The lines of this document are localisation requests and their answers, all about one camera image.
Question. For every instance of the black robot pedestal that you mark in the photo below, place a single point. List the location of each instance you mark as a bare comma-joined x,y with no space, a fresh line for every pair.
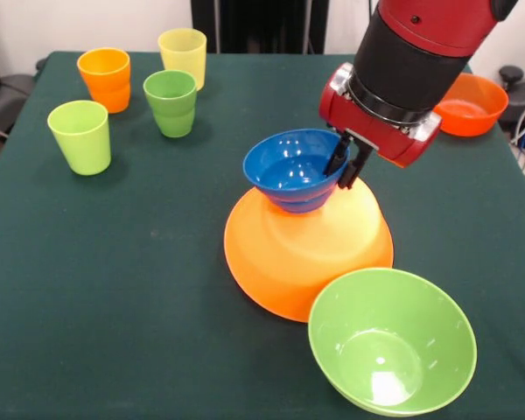
262,22

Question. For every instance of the dark green tablecloth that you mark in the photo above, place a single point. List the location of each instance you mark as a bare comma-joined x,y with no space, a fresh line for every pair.
114,328

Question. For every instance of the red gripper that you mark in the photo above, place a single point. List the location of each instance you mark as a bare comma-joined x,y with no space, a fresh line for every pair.
367,127

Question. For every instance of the lime green cup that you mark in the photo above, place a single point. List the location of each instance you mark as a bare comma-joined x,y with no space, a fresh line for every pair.
81,140

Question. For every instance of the small red-orange bowl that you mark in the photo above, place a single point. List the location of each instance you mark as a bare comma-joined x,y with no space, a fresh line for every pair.
477,114

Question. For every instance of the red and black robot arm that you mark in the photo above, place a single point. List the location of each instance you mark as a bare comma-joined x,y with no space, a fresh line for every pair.
420,52

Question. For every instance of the yellow cup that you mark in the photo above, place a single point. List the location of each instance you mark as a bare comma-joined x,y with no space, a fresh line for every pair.
181,52

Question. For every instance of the large orange bowl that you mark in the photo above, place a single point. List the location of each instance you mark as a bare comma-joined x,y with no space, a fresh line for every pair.
297,262

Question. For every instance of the large light green bowl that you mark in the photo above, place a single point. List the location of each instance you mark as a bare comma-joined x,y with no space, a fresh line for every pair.
389,341

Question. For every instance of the orange cup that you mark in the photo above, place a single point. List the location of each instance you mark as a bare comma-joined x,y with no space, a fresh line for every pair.
107,87

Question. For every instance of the blue bowl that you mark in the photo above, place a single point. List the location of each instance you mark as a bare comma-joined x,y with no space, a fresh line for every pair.
289,162

